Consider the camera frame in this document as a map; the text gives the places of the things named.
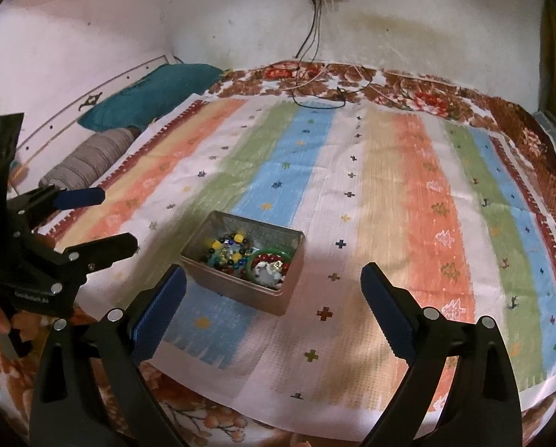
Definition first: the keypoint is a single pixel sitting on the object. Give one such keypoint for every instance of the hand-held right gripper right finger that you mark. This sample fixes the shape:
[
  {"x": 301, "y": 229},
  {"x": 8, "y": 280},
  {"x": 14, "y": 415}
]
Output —
[{"x": 385, "y": 307}]

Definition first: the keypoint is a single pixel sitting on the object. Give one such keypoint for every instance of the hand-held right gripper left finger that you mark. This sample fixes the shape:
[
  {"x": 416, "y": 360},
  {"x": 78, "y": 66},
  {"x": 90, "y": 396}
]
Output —
[{"x": 166, "y": 307}]

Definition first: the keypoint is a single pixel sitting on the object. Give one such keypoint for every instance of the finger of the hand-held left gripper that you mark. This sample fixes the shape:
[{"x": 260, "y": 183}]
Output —
[
  {"x": 82, "y": 197},
  {"x": 110, "y": 247}
]

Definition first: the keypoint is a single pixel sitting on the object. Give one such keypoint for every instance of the metal tin box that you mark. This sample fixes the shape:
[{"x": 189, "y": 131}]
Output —
[{"x": 240, "y": 295}]

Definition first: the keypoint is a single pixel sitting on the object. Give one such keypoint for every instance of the green bangle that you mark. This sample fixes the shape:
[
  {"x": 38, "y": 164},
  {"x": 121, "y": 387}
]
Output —
[{"x": 278, "y": 252}]

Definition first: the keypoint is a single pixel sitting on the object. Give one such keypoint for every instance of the grey striped bolster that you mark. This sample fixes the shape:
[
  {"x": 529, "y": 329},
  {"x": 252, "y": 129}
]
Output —
[{"x": 91, "y": 156}]

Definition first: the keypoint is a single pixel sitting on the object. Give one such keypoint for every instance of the white bed headboard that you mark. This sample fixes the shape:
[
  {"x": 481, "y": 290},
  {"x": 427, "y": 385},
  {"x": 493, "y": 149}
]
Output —
[{"x": 63, "y": 121}]

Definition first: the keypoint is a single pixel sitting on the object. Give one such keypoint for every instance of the pastel striped cloth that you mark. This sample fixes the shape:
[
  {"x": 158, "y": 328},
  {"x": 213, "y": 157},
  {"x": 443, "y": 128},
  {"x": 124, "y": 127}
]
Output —
[{"x": 399, "y": 195}]

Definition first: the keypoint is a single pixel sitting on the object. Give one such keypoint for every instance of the teal pillow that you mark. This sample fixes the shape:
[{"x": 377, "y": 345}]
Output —
[{"x": 152, "y": 95}]

